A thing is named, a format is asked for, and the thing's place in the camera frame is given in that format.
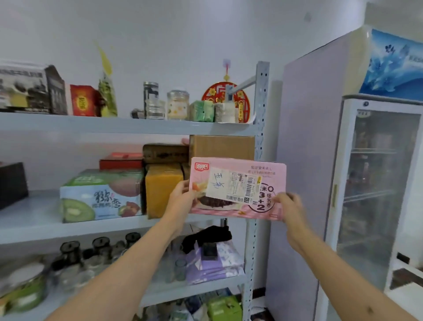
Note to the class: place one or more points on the person's right hand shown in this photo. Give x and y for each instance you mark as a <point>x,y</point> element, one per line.
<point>294,221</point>

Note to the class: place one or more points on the person's left hand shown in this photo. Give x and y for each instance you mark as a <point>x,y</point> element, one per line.
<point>180,205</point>

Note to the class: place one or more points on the small yellow-taped cardboard box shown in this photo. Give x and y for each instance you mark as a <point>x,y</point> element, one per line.
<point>163,191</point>

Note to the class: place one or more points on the long taped cardboard box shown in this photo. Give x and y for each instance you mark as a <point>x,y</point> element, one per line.
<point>186,172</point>

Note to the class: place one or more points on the pink labelled box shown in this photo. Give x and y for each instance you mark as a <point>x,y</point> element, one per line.
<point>264,175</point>

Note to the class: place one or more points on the kiwi fruit carton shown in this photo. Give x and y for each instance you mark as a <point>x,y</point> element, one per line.
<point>99,198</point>

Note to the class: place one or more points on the grey metal shelves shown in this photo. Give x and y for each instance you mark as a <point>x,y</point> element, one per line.
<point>99,124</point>

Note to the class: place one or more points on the person's right forearm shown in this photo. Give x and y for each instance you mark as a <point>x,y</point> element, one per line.
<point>347,284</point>

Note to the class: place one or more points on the person's left forearm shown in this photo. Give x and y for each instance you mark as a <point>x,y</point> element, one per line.
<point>119,281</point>

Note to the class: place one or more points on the small black box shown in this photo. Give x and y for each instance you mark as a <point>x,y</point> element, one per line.
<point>210,252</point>

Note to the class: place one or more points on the white display fridge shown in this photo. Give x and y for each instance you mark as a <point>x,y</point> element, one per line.
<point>307,165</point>

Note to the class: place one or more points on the purple patterned white bag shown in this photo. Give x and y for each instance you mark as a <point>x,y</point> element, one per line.
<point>231,254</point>

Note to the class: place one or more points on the plain purple bag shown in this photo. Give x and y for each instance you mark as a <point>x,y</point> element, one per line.
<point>211,271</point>

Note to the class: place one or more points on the green patterned tea packet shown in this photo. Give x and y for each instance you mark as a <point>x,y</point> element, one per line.
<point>196,111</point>

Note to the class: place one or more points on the ribbed clear plastic jar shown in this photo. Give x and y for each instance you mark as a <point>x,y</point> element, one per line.
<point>155,110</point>

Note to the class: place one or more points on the light green tea packet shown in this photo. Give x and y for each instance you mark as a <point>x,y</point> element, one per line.
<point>209,111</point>

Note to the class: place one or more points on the labelled clear plastic jar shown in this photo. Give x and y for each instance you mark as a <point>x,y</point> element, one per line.
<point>178,106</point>

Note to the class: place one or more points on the small dark canister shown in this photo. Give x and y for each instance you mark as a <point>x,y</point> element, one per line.
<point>137,114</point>

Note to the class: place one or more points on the group of clear glass cups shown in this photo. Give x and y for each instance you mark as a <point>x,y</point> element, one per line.
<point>92,261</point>

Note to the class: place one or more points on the white paper sheet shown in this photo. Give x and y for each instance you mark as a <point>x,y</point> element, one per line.
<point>249,119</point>

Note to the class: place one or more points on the bright green packet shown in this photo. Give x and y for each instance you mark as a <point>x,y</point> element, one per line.
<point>224,309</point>

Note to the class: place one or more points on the red knot ornament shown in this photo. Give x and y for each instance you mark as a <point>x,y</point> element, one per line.
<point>214,92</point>

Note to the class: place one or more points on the metal-lid glass jar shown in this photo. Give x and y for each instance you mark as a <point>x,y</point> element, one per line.
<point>151,89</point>

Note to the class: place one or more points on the yellow green snack bag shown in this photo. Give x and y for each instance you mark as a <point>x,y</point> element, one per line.
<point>107,96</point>

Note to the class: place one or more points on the red yellow-label packet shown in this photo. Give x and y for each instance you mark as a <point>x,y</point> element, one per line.
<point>82,101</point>

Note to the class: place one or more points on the large black box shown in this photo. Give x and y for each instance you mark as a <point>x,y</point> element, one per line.
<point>13,185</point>

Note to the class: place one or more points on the white-lid green-label jar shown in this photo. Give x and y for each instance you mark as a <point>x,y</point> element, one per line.
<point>23,291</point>

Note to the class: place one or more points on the white black milk carton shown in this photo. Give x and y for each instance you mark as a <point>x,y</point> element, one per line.
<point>29,89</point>

